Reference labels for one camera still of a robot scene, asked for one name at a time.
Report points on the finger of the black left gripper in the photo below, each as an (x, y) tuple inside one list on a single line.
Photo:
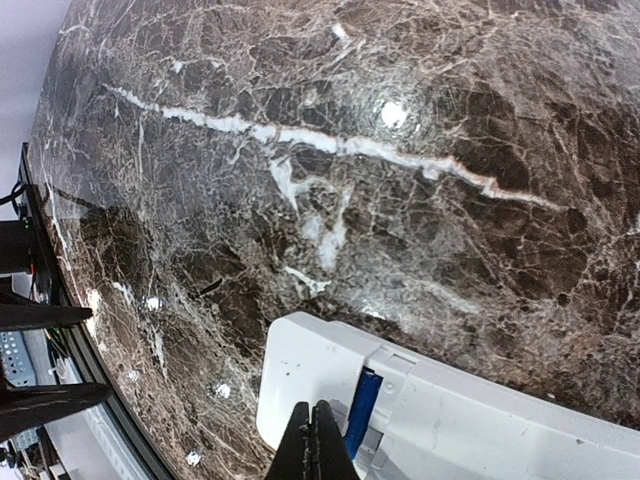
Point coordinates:
[(23, 408), (20, 313)]

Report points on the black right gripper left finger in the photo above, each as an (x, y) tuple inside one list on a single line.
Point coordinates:
[(295, 456)]

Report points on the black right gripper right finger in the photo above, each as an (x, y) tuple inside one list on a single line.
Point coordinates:
[(331, 460)]

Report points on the blue battery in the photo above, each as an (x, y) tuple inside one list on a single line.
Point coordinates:
[(364, 400)]

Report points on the white remote control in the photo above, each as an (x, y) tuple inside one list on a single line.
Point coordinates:
[(432, 421)]

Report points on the white battery cover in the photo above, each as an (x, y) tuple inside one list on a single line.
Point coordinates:
[(308, 359)]

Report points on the white slotted cable duct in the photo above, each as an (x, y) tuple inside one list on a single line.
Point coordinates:
[(90, 447)]

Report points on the black front rail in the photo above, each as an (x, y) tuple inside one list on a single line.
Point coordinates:
[(80, 360)]

